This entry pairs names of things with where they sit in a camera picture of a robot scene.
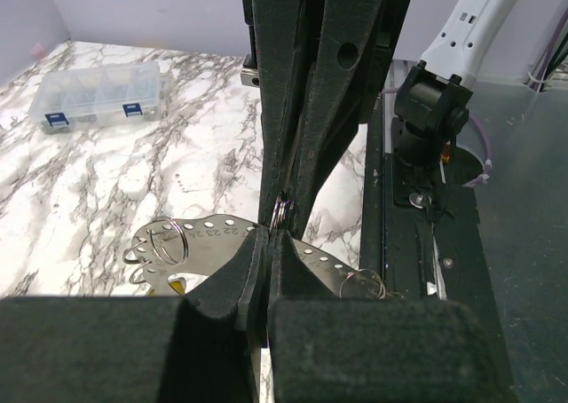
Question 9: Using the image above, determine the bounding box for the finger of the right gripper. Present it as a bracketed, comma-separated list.
[292, 0, 410, 234]
[252, 0, 310, 226]

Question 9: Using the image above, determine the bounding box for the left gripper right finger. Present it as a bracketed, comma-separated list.
[268, 232, 515, 402]

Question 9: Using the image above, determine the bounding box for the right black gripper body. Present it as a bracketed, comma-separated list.
[239, 0, 400, 124]

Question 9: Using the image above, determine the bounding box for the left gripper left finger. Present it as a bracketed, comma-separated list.
[1, 228, 268, 402]

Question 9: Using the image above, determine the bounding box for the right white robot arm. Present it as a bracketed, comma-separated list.
[242, 0, 517, 238]

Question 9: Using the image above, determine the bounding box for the clear plastic organizer box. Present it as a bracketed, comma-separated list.
[28, 61, 162, 134]

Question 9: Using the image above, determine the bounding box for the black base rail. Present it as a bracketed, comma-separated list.
[359, 94, 517, 402]

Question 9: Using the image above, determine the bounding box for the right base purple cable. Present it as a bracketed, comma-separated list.
[381, 87, 496, 189]

